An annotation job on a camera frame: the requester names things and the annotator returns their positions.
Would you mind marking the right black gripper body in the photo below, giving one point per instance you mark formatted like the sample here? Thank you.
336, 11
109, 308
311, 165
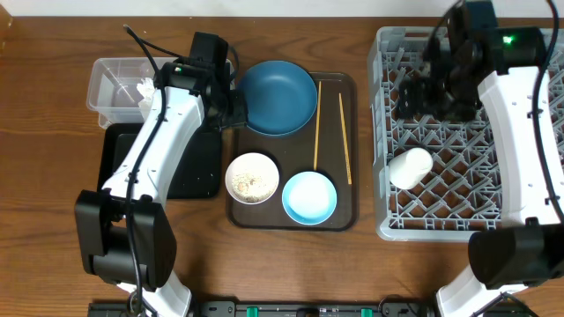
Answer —
444, 100

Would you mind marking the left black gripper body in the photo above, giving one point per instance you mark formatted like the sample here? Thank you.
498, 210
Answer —
232, 109

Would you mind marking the dark blue plate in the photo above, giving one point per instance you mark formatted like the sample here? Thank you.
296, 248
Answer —
281, 97

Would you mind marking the white bowl with food residue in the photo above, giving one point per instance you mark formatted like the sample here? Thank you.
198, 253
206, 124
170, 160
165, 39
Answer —
252, 178

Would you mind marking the white paper cup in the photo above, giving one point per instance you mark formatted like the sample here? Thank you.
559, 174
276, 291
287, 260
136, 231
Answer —
410, 167

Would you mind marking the light blue small bowl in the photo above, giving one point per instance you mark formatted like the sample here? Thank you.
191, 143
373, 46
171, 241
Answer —
309, 198

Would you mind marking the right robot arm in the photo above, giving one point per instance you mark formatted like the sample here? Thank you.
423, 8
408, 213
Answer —
504, 71

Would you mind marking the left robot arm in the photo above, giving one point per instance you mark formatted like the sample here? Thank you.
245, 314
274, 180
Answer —
124, 236

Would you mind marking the clear plastic waste bin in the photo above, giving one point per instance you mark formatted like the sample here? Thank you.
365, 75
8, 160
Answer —
117, 85

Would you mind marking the black rectangular tray bin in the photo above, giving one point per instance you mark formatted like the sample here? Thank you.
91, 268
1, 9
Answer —
197, 175

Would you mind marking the left wooden chopstick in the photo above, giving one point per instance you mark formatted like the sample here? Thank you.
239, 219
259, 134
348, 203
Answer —
317, 124

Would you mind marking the wooden chopstick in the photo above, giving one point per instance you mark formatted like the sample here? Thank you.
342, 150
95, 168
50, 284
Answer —
317, 124
345, 140

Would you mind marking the dark brown serving tray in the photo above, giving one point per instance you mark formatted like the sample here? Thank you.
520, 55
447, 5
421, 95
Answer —
295, 153

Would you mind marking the right wooden chopstick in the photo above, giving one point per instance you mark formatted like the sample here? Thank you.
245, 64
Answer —
345, 140

